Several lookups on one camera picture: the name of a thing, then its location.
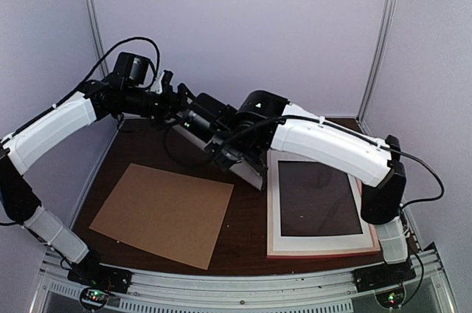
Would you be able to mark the pink wooden picture frame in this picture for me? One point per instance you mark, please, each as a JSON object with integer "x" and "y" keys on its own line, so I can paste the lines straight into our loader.
{"x": 368, "y": 246}

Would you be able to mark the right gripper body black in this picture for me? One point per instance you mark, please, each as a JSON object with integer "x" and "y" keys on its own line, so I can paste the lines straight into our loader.
{"x": 230, "y": 153}

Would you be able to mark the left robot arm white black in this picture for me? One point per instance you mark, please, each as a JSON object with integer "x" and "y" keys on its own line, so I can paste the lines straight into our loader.
{"x": 120, "y": 92}

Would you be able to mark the right circuit board with leds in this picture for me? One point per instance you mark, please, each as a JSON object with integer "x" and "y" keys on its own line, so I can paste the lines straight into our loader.
{"x": 390, "y": 299}

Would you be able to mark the left circuit board with leds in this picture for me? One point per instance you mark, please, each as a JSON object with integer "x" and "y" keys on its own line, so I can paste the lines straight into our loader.
{"x": 93, "y": 299}

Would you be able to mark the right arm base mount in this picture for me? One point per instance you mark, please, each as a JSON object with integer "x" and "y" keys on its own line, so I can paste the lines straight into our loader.
{"x": 383, "y": 275}

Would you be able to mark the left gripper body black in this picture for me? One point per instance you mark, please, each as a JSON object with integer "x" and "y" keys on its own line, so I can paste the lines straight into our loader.
{"x": 164, "y": 108}

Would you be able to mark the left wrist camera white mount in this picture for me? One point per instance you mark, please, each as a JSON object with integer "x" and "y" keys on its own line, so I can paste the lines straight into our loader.
{"x": 162, "y": 82}

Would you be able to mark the left aluminium corner post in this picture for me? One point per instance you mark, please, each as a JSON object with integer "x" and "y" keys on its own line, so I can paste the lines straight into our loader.
{"x": 94, "y": 28}

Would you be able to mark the circuit board with leds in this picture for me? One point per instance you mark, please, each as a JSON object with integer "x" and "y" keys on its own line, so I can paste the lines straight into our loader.
{"x": 390, "y": 299}
{"x": 93, "y": 299}

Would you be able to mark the dalmatian dog photo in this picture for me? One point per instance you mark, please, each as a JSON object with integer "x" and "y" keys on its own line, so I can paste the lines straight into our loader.
{"x": 243, "y": 169}

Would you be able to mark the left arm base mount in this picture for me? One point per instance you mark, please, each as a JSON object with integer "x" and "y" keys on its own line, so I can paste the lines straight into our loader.
{"x": 91, "y": 272}

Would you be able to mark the aluminium corner post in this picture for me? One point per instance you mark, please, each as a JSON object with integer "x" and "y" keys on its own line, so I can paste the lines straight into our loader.
{"x": 94, "y": 28}
{"x": 377, "y": 58}

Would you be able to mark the clear acrylic sheet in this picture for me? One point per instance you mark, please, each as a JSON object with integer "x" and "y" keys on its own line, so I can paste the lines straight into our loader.
{"x": 316, "y": 200}

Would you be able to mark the white mat board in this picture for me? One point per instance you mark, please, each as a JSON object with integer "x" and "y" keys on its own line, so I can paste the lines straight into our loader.
{"x": 317, "y": 243}

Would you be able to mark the right aluminium corner post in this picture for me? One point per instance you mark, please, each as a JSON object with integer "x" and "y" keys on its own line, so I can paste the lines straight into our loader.
{"x": 377, "y": 58}

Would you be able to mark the brown backing board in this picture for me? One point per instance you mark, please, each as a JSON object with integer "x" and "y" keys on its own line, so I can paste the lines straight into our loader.
{"x": 167, "y": 214}

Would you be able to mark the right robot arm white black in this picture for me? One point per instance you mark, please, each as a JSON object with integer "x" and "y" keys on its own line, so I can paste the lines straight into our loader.
{"x": 266, "y": 121}

